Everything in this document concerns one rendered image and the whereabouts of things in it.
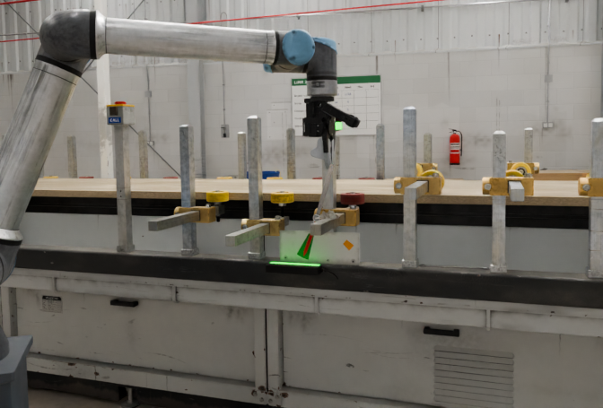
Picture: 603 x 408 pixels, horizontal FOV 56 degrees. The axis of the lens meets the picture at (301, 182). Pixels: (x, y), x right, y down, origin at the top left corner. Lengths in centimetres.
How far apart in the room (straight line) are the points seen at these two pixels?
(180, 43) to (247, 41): 16
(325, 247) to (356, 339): 46
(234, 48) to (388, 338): 115
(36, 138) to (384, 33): 784
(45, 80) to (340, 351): 132
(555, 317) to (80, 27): 145
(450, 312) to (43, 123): 124
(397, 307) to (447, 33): 745
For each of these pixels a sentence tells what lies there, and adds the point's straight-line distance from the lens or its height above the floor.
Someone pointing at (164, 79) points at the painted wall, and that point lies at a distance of 996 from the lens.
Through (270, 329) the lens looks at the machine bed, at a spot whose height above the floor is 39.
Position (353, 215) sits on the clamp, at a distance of 174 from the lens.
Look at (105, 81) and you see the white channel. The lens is 337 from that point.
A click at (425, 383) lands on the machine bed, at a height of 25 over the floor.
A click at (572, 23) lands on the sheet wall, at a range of 922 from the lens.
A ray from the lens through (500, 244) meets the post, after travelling 171.
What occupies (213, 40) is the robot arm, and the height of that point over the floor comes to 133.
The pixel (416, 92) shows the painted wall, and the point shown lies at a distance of 891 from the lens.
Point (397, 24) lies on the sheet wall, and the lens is 906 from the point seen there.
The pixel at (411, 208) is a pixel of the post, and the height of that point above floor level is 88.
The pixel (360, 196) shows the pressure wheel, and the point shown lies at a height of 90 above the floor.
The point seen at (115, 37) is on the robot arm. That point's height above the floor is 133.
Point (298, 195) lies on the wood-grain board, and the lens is 200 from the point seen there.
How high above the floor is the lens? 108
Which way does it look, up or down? 4 degrees down
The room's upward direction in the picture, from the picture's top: 1 degrees counter-clockwise
